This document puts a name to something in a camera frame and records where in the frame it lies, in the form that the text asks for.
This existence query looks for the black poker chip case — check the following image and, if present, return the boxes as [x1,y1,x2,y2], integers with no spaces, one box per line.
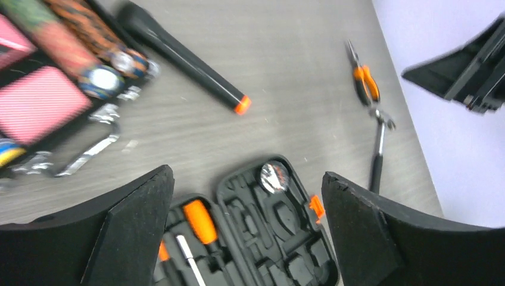
[1,1,159,189]

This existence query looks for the orange handled pliers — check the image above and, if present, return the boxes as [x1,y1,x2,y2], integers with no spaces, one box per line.
[347,39,381,107]

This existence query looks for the pink card deck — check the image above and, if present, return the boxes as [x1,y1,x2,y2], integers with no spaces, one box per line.
[1,14,37,69]
[1,66,91,145]

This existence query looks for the small claw hammer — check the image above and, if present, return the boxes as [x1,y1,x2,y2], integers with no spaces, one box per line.
[369,107,396,194]

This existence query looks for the long black orange screwdriver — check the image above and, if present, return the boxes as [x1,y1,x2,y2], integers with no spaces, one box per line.
[182,200,234,285]

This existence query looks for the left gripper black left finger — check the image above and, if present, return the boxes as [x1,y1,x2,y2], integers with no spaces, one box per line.
[1,165,174,285]

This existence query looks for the pink card deck upper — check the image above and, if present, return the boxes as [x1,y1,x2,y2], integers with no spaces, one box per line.
[1,14,37,69]

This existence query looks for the black plastic tool case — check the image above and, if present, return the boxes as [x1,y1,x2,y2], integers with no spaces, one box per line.
[152,155,339,285]

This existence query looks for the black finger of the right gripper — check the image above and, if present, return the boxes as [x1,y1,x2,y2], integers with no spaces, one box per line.
[401,14,504,113]

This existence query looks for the orange case latch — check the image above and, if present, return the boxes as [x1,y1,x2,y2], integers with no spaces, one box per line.
[309,195,325,224]

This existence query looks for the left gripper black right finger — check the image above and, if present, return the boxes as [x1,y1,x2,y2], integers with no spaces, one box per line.
[322,172,504,285]

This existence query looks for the black orange medium screwdriver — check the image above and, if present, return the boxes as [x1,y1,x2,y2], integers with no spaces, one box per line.
[175,235,206,286]

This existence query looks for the pink card deck lower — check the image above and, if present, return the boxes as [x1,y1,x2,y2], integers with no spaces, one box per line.
[1,66,91,145]

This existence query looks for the black orange flashlight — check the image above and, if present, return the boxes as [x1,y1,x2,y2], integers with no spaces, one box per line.
[116,1,251,115]

